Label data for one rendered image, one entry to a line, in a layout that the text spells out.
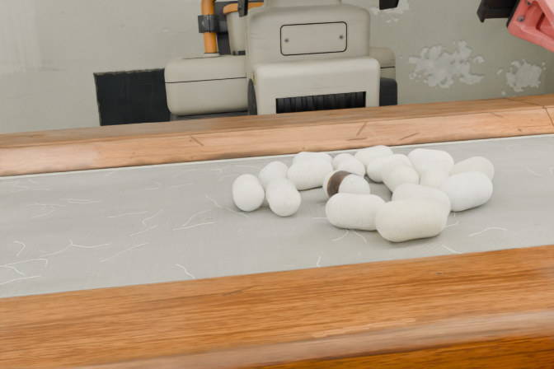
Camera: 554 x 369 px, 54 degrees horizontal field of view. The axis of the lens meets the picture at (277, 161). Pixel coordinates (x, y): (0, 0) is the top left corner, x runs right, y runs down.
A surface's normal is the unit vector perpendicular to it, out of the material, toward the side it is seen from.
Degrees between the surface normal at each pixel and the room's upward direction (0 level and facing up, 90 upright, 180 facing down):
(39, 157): 45
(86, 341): 0
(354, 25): 98
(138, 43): 93
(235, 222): 0
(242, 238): 0
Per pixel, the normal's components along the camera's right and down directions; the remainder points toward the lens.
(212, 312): -0.06, -0.97
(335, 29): 0.19, 0.34
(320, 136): 0.03, -0.54
